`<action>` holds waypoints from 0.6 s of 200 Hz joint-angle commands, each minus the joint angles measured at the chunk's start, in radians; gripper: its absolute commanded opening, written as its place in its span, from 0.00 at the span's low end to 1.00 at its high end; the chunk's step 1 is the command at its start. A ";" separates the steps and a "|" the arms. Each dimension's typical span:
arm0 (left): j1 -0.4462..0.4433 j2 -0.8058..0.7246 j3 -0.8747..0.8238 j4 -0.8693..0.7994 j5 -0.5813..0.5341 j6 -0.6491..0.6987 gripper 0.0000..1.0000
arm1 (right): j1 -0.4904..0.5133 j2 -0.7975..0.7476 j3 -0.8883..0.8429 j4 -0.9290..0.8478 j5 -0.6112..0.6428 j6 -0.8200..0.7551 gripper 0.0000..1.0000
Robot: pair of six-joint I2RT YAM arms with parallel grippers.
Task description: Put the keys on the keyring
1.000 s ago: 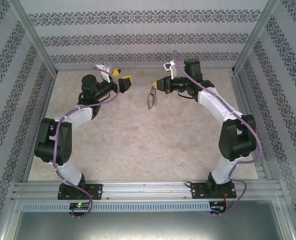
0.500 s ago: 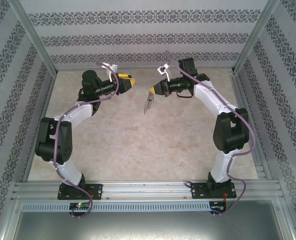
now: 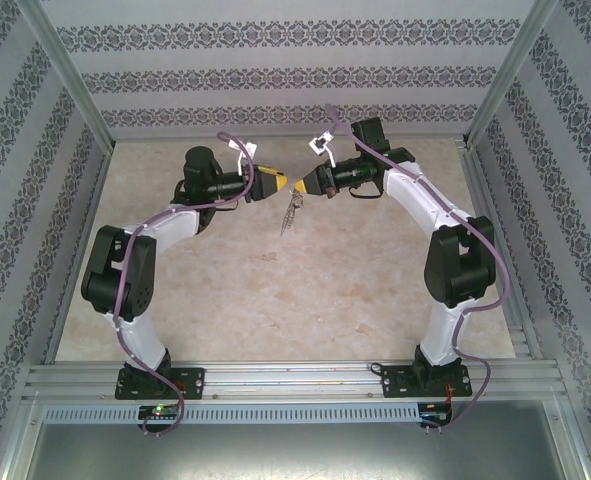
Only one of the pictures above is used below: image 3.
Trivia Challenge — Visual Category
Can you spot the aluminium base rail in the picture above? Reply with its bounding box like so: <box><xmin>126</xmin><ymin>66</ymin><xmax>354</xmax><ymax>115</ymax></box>
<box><xmin>22</xmin><ymin>358</ymin><xmax>561</xmax><ymax>401</ymax></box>

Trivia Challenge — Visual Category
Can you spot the slotted grey cable duct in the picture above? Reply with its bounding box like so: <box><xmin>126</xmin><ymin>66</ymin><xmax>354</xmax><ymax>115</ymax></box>
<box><xmin>42</xmin><ymin>403</ymin><xmax>421</xmax><ymax>425</ymax></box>

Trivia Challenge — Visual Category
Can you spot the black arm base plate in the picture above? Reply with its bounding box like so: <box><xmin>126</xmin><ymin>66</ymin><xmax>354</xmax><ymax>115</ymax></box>
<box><xmin>380</xmin><ymin>363</ymin><xmax>474</xmax><ymax>400</ymax></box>
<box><xmin>114</xmin><ymin>367</ymin><xmax>207</xmax><ymax>401</ymax></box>

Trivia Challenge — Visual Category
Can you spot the aluminium frame post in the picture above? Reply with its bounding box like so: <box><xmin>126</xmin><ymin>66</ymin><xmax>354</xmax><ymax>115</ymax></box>
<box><xmin>462</xmin><ymin>0</ymin><xmax>566</xmax><ymax>151</ymax></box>
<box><xmin>14</xmin><ymin>0</ymin><xmax>119</xmax><ymax>154</ymax></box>

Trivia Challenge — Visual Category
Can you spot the grey metal sheet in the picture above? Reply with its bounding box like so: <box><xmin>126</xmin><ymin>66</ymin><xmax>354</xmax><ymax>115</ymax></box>
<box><xmin>0</xmin><ymin>397</ymin><xmax>589</xmax><ymax>480</ymax></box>

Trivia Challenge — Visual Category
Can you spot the small circuit board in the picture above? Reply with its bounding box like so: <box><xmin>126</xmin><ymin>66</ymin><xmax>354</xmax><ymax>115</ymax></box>
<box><xmin>419</xmin><ymin>402</ymin><xmax>454</xmax><ymax>426</ymax></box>
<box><xmin>138</xmin><ymin>404</ymin><xmax>182</xmax><ymax>421</ymax></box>

